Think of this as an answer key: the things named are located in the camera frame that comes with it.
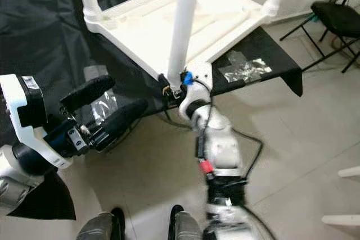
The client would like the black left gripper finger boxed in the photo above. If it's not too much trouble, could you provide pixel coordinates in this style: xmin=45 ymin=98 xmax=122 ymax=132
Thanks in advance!
xmin=90 ymin=98 xmax=150 ymax=152
xmin=61 ymin=75 xmax=116 ymax=114

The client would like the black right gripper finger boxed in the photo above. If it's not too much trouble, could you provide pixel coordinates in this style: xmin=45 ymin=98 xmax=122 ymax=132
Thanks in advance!
xmin=159 ymin=74 xmax=175 ymax=103

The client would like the clear tape patch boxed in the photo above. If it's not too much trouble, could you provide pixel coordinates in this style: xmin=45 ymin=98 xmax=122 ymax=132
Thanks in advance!
xmin=219 ymin=52 xmax=273 ymax=83
xmin=82 ymin=65 xmax=119 ymax=125

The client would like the black tablecloth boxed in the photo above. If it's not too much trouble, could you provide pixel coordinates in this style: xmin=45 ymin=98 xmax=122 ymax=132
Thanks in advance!
xmin=0 ymin=0 xmax=303 ymax=221

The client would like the black folding chair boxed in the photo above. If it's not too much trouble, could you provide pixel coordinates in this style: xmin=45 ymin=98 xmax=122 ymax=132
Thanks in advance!
xmin=281 ymin=0 xmax=360 ymax=73

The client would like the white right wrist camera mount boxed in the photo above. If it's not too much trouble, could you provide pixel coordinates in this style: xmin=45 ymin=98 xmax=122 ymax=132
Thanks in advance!
xmin=179 ymin=63 xmax=213 ymax=117

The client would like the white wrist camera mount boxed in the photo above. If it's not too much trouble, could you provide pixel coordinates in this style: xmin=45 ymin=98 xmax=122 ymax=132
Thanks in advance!
xmin=179 ymin=63 xmax=213 ymax=117
xmin=0 ymin=74 xmax=74 ymax=169

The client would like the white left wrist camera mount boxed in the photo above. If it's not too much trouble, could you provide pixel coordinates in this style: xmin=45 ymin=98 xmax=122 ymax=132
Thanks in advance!
xmin=0 ymin=74 xmax=74 ymax=169

